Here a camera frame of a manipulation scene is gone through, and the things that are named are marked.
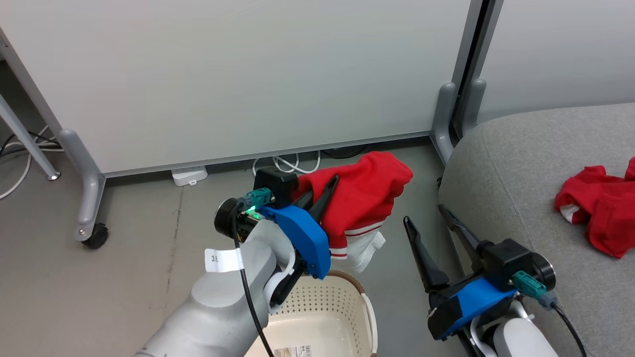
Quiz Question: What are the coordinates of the white looped cable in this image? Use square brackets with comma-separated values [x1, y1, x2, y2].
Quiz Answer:
[252, 150, 322, 178]

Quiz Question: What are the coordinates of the black caster wheel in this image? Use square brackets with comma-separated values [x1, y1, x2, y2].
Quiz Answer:
[80, 223, 109, 250]

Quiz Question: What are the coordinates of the teal plug right arm cable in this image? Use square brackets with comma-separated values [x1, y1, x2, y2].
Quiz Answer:
[511, 270, 592, 357]

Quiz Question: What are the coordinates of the narrow white partition grey frame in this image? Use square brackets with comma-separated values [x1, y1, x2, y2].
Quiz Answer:
[454, 0, 635, 140]

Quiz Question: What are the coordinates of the white power adapter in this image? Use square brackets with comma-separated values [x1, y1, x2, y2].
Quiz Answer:
[171, 166, 209, 187]

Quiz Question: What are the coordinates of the white floor cable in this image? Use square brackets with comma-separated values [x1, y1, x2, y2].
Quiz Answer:
[0, 125, 66, 200]

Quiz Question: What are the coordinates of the black cable bundle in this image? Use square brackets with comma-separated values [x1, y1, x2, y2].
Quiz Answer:
[0, 130, 63, 157]

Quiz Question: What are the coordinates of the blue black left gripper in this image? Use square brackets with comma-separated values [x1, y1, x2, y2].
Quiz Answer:
[257, 174, 341, 307]

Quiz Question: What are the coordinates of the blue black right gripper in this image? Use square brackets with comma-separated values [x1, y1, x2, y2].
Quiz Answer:
[403, 204, 520, 343]

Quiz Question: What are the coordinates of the grey metal table leg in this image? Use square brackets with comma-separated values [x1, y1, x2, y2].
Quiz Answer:
[0, 93, 62, 181]

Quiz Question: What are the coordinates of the black floor cable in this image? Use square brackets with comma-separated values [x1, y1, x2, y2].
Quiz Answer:
[321, 144, 371, 160]

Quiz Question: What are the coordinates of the wide white partition grey frame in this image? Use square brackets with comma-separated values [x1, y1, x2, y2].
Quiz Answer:
[0, 0, 486, 243]

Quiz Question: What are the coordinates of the printed basket sticker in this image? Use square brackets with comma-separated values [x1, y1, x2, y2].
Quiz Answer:
[273, 344, 314, 357]

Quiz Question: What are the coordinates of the grey fabric sofa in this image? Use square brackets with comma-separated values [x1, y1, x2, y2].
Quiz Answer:
[438, 102, 635, 357]

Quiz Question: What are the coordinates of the beige perforated laundry basket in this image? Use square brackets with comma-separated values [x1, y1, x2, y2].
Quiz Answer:
[243, 270, 379, 357]

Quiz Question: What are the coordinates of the teal plug left arm cable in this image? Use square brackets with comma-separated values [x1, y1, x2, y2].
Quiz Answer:
[232, 187, 276, 357]

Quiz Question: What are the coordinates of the teal plug arm cable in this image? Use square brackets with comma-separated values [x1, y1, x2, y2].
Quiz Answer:
[232, 187, 276, 357]
[511, 270, 592, 357]

